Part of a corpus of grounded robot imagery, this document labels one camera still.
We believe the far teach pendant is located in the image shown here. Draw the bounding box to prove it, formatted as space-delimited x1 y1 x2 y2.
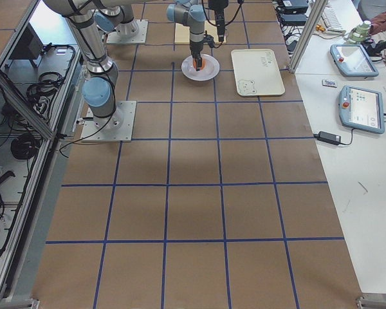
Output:
329 44 379 77

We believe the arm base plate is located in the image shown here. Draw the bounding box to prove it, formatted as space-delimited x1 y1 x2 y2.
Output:
80 100 136 142
106 19 148 45

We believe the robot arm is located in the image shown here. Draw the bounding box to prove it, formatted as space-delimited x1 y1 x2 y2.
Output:
45 1 228 131
94 1 214 71

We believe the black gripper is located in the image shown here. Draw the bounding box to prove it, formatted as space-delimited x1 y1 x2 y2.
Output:
190 41 203 71
214 9 226 42

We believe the near teach pendant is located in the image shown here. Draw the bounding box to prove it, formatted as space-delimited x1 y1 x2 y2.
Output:
338 86 385 134

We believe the white keyboard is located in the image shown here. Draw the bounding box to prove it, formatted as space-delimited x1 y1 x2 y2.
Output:
322 5 345 35

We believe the bamboo cutting board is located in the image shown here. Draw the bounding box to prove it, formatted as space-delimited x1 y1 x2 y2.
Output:
174 21 219 44

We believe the aluminium frame post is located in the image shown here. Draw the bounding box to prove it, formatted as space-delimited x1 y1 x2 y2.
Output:
288 0 328 73

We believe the black power adapter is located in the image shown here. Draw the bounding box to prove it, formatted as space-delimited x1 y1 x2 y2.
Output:
315 131 341 145

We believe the white ribbed plate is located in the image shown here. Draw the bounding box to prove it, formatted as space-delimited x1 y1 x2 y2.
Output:
181 54 220 81

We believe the teach pendant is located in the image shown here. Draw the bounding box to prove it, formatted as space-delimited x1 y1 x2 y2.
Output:
338 86 385 134
329 44 379 77

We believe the cream bear tray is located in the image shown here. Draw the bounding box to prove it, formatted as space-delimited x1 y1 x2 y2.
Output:
231 49 285 97

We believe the orange fruit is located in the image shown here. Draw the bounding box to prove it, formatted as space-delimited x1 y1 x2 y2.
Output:
193 59 206 71

